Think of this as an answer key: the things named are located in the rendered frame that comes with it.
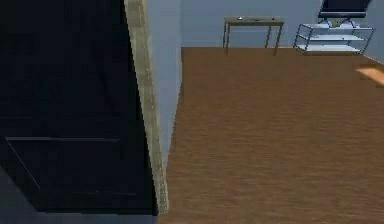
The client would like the grey-brown side table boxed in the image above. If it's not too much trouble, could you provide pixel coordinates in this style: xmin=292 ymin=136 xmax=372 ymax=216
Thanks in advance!
xmin=222 ymin=16 xmax=285 ymax=57

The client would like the white metal shelf stand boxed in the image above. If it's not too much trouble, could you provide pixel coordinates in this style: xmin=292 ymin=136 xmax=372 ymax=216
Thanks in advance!
xmin=293 ymin=22 xmax=376 ymax=56

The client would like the black television set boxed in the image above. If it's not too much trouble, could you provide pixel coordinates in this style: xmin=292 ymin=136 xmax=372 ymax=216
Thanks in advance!
xmin=317 ymin=0 xmax=373 ymax=20

